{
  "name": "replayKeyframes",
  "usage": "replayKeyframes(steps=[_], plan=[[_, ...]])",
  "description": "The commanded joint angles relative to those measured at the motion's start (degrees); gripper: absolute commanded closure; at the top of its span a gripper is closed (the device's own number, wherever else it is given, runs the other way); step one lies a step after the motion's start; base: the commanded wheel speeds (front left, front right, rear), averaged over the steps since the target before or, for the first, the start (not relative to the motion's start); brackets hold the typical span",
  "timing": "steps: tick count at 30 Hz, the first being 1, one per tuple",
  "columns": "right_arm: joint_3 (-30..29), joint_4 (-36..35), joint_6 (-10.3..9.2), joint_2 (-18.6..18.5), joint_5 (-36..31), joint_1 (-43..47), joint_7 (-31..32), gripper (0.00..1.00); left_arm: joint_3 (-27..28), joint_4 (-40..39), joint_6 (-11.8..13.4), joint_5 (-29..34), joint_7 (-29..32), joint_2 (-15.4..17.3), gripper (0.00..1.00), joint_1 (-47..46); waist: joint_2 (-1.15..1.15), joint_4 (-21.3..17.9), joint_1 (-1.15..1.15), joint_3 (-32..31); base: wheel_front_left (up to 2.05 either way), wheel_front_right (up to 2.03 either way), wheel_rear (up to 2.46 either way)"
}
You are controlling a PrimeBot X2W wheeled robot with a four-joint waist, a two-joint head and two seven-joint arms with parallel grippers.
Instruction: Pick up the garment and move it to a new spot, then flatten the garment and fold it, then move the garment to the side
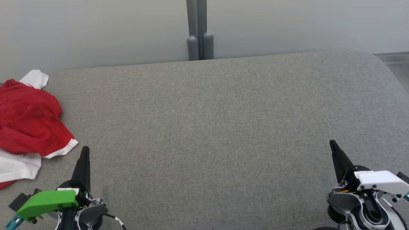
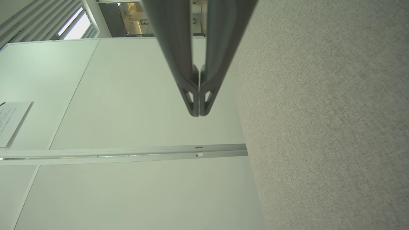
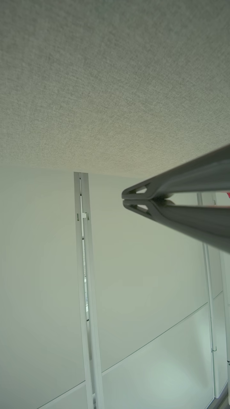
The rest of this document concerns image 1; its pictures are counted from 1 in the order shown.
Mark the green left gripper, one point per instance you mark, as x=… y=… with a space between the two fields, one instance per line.
x=48 y=201

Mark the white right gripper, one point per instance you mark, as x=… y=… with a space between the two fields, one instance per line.
x=383 y=180

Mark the red and white shirt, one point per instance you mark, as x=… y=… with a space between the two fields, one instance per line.
x=28 y=121

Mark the black robot base rim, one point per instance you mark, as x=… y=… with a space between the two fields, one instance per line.
x=326 y=228

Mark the grey fabric sofa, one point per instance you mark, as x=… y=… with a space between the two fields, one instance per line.
x=207 y=134

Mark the grey rounded bumper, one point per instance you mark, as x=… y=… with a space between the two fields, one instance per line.
x=192 y=48
x=208 y=46

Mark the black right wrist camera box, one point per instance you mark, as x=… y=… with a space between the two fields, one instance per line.
x=403 y=177

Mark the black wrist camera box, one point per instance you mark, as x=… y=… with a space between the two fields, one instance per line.
x=19 y=201
x=403 y=177

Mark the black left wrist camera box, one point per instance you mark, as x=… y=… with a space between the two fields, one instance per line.
x=19 y=201

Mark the grey partition post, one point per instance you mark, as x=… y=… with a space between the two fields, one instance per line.
x=196 y=19

